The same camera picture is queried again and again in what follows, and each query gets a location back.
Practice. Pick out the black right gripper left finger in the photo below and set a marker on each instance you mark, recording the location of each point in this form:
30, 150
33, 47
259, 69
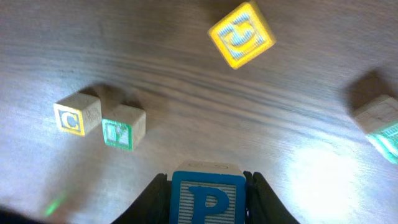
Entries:
152, 206

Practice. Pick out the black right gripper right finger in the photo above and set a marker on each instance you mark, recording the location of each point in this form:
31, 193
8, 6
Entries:
263, 206

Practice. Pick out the blue P block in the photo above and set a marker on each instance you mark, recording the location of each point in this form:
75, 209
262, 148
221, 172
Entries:
207, 192

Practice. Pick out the green V block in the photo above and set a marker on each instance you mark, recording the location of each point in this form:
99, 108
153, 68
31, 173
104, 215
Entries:
124, 127

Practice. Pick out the yellow C block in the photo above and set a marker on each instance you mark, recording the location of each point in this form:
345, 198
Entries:
78, 113

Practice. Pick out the green R block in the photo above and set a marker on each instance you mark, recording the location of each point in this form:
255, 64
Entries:
378, 121

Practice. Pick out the yellow block with umbrella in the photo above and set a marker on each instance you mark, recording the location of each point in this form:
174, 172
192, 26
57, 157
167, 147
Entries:
242, 35

